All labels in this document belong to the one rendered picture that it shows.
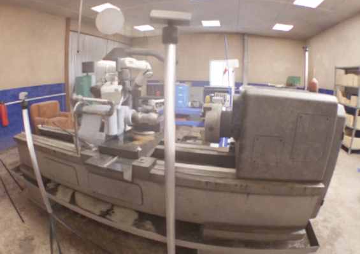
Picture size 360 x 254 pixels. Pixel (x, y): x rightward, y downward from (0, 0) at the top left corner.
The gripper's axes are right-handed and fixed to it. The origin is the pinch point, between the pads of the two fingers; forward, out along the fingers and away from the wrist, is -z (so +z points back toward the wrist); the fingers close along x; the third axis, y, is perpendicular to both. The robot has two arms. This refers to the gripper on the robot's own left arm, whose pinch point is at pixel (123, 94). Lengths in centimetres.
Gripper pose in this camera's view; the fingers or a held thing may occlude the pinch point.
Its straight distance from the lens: 139.0
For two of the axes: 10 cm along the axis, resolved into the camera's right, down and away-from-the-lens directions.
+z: 0.1, -9.8, -2.2
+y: -3.7, 2.0, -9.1
